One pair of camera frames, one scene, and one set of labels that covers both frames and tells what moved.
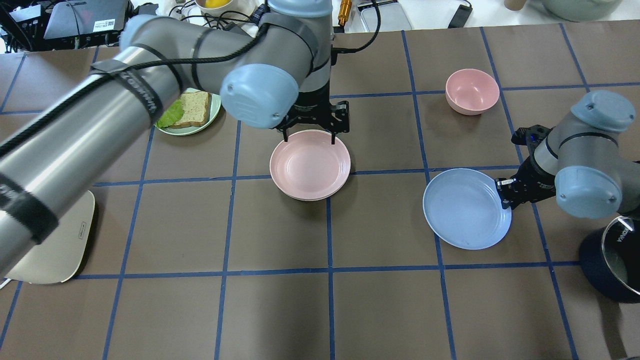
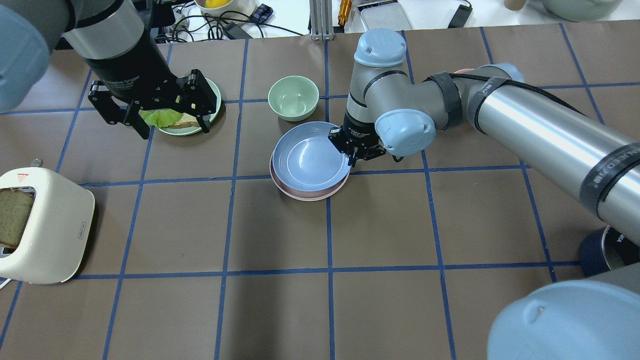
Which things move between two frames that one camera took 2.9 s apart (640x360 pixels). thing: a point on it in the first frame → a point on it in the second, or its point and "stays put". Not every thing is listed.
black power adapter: [461, 17] stays put
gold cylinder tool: [345, 8] stays put
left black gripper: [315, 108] → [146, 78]
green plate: [214, 107] stays put
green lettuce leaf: [172, 115] stays put
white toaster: [58, 258] stays put
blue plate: [463, 208] → [305, 159]
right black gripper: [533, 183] → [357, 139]
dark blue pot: [610, 257] stays put
